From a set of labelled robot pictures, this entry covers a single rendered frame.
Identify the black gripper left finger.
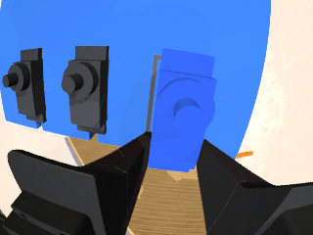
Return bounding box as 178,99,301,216
7,132,152,235

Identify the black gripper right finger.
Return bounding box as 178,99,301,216
196,138,313,235

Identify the blue flat deck plate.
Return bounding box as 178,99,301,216
0,0,271,159

